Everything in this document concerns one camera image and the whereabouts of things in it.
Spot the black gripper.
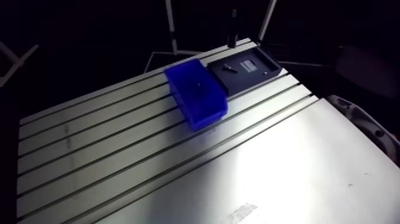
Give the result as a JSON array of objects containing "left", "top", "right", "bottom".
[{"left": 227, "top": 8, "right": 240, "bottom": 49}]

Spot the blue bin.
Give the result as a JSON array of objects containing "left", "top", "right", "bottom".
[{"left": 164, "top": 58, "right": 229, "bottom": 132}]

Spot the white post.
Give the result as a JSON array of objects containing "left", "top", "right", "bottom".
[
  {"left": 164, "top": 0, "right": 179, "bottom": 56},
  {"left": 257, "top": 0, "right": 278, "bottom": 43}
]

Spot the steel bolt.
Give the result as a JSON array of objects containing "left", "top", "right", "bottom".
[{"left": 222, "top": 63, "right": 239, "bottom": 74}]

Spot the black tray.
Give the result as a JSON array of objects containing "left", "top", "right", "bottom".
[{"left": 207, "top": 46, "right": 283, "bottom": 97}]

